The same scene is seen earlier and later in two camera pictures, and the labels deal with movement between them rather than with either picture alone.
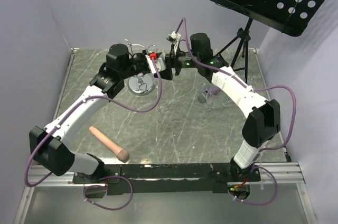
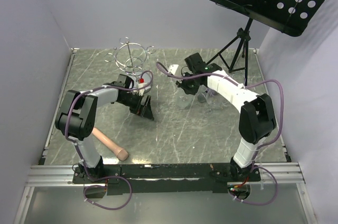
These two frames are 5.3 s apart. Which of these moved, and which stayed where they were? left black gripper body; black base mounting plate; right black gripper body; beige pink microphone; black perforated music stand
Moved: left black gripper body; right black gripper body
Stayed: black base mounting plate; beige pink microphone; black perforated music stand
